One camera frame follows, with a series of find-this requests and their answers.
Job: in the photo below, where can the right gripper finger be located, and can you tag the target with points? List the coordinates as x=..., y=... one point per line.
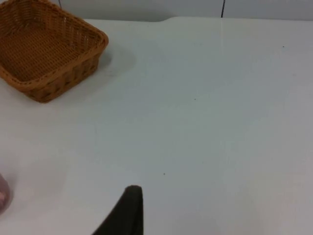
x=126, y=215

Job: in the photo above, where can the brown wicker basket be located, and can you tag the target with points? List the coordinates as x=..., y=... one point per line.
x=44, y=51

